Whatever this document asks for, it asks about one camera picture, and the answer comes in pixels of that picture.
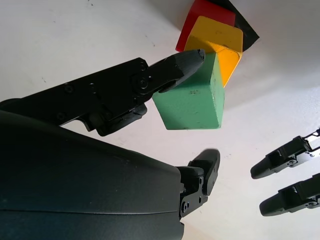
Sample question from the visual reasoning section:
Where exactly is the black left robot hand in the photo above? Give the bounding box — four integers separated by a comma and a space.
250, 127, 320, 217

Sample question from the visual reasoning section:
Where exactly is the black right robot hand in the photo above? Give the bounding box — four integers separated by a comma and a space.
0, 48, 221, 240

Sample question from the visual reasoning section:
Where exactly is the green wooden block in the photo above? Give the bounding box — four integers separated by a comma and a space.
151, 51, 225, 131

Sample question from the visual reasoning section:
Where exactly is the yellow wooden block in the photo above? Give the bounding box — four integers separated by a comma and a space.
183, 15, 244, 88

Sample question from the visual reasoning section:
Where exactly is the red wooden block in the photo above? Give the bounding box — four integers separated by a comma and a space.
175, 0, 237, 53

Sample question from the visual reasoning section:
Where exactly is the black tape strip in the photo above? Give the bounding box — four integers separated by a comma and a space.
212, 0, 260, 53

